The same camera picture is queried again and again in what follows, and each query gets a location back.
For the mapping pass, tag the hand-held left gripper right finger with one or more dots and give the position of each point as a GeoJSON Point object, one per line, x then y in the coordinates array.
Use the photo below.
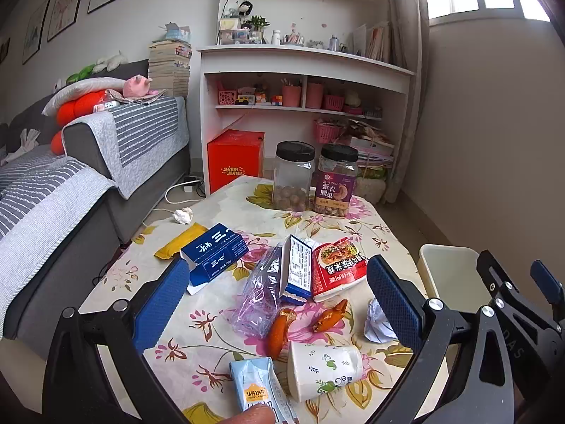
{"type": "Point", "coordinates": [393, 302]}

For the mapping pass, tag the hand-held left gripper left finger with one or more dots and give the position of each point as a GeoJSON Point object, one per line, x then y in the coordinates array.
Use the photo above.
{"type": "Point", "coordinates": [161, 300]}

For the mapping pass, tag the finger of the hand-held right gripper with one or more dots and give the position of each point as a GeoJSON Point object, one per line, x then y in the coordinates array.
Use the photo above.
{"type": "Point", "coordinates": [507, 296]}
{"type": "Point", "coordinates": [545, 280]}

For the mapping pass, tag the white plastic bin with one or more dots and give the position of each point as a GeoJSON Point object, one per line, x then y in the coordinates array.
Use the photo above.
{"type": "Point", "coordinates": [446, 274]}

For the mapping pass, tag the yellow packet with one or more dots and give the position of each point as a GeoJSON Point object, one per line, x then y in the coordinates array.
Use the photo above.
{"type": "Point", "coordinates": [181, 240]}

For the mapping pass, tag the white paper cup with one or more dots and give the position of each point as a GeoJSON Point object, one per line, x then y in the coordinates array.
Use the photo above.
{"type": "Point", "coordinates": [322, 369]}

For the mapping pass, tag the crushed clear plastic bottle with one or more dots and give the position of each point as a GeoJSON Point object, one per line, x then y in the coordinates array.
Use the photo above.
{"type": "Point", "coordinates": [258, 291]}

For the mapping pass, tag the small blue labelled box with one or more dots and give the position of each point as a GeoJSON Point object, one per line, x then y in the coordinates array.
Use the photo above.
{"type": "Point", "coordinates": [298, 269]}

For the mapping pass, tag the person's left hand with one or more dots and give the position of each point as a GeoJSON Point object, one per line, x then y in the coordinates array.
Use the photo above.
{"type": "Point", "coordinates": [256, 415]}

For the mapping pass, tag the crumpled paper ball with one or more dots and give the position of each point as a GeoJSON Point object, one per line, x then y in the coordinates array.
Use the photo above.
{"type": "Point", "coordinates": [377, 322]}

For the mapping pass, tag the red snack packet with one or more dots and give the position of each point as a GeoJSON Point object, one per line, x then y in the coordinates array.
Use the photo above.
{"type": "Point", "coordinates": [337, 269]}

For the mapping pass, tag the orange wrapper right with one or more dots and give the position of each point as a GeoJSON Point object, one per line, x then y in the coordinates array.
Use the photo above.
{"type": "Point", "coordinates": [329, 318]}

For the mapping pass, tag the orange wrapper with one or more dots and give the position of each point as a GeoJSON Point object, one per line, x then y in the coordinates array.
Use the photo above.
{"type": "Point", "coordinates": [329, 318]}
{"type": "Point", "coordinates": [280, 333]}

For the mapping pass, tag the large blue white box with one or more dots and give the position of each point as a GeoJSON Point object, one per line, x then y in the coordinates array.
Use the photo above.
{"type": "Point", "coordinates": [212, 251]}

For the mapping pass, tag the crumpled white tissue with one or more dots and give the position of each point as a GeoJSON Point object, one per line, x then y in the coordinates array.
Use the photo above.
{"type": "Point", "coordinates": [182, 215]}

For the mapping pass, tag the floral tablecloth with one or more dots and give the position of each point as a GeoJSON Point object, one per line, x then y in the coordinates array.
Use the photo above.
{"type": "Point", "coordinates": [220, 212]}

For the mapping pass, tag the orange wrapper left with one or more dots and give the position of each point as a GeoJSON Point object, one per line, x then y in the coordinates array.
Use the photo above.
{"type": "Point", "coordinates": [280, 333]}

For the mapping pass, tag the power strip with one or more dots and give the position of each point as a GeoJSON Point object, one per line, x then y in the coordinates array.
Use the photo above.
{"type": "Point", "coordinates": [192, 183]}

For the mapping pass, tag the light blue milk carton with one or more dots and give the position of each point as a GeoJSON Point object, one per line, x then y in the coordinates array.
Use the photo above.
{"type": "Point", "coordinates": [251, 384]}

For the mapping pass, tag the grey sofa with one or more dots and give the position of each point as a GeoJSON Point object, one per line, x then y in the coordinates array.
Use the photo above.
{"type": "Point", "coordinates": [145, 176]}

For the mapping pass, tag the purple label jar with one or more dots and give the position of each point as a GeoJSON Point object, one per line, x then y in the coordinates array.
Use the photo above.
{"type": "Point", "coordinates": [333, 190]}

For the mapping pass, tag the green box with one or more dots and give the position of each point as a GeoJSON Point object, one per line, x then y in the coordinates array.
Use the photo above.
{"type": "Point", "coordinates": [373, 173]}

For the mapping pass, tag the striped seat cover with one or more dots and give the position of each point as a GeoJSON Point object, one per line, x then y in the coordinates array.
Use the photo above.
{"type": "Point", "coordinates": [39, 212]}

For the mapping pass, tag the red cardboard box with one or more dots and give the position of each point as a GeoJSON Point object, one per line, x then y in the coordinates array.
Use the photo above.
{"type": "Point", "coordinates": [234, 163]}

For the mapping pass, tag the stack of papers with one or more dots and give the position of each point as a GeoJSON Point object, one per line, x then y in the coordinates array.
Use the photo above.
{"type": "Point", "coordinates": [373, 145]}

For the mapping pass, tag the clear jar with nuts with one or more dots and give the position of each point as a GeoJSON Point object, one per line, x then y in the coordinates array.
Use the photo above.
{"type": "Point", "coordinates": [291, 181]}

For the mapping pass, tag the striped armrest cover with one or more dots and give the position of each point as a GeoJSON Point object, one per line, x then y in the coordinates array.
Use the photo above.
{"type": "Point", "coordinates": [141, 137]}

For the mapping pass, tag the hanging pink basket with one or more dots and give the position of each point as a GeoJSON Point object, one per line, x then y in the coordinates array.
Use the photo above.
{"type": "Point", "coordinates": [327, 131]}

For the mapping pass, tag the cream plush toy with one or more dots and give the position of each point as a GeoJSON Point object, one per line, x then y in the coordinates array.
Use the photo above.
{"type": "Point", "coordinates": [353, 98]}

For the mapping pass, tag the white cloth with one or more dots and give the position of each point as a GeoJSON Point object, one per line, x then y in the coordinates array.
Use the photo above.
{"type": "Point", "coordinates": [24, 143]}

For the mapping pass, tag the orange cushion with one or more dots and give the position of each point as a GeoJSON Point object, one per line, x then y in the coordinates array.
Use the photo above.
{"type": "Point", "coordinates": [73, 108]}

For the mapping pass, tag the pink mesh holder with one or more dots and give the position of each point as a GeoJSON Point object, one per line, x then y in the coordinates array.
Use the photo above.
{"type": "Point", "coordinates": [227, 98]}

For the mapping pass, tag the pink plush toy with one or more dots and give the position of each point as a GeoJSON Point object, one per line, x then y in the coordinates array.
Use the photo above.
{"type": "Point", "coordinates": [137, 86]}

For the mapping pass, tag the toy bus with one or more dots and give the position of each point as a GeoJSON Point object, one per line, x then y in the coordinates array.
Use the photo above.
{"type": "Point", "coordinates": [245, 100]}

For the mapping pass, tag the pink cup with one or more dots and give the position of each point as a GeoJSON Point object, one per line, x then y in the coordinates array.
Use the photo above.
{"type": "Point", "coordinates": [292, 96]}
{"type": "Point", "coordinates": [314, 96]}

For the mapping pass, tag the white pillow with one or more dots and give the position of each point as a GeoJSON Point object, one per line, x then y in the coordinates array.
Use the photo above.
{"type": "Point", "coordinates": [79, 92]}

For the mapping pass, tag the grey curtain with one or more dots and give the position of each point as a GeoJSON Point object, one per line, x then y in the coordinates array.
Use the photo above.
{"type": "Point", "coordinates": [408, 75]}

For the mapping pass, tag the puzzle cube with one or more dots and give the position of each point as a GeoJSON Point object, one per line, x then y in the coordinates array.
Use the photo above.
{"type": "Point", "coordinates": [276, 100]}

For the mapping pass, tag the tall stack of books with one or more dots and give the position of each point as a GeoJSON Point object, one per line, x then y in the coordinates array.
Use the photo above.
{"type": "Point", "coordinates": [170, 68]}

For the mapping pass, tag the green plush toy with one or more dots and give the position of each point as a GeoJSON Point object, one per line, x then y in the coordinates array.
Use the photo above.
{"type": "Point", "coordinates": [81, 74]}

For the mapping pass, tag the white plush toy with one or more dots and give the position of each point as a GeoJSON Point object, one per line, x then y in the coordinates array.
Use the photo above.
{"type": "Point", "coordinates": [112, 58]}

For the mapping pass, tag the white bookshelf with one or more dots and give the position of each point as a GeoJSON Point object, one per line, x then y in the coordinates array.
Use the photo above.
{"type": "Point", "coordinates": [309, 64]}

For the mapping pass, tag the standing books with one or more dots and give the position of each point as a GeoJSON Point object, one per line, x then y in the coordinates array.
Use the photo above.
{"type": "Point", "coordinates": [377, 44]}

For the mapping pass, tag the small grey bottle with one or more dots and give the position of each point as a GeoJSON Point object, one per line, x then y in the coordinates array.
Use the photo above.
{"type": "Point", "coordinates": [334, 43]}

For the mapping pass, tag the tissue box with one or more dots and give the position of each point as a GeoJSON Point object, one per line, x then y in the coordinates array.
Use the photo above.
{"type": "Point", "coordinates": [177, 33]}

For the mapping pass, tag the small white bottle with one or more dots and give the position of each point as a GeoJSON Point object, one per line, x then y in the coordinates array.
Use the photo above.
{"type": "Point", "coordinates": [276, 37]}

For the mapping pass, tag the small potted plant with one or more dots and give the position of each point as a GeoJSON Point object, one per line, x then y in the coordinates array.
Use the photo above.
{"type": "Point", "coordinates": [259, 22]}

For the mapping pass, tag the small framed picture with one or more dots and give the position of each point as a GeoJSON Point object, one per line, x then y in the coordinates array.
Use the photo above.
{"type": "Point", "coordinates": [36, 31]}

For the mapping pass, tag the doll figurine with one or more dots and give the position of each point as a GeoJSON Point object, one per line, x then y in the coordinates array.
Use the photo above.
{"type": "Point", "coordinates": [245, 9]}

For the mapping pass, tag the medium framed picture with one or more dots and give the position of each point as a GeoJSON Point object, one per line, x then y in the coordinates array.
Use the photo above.
{"type": "Point", "coordinates": [68, 2]}

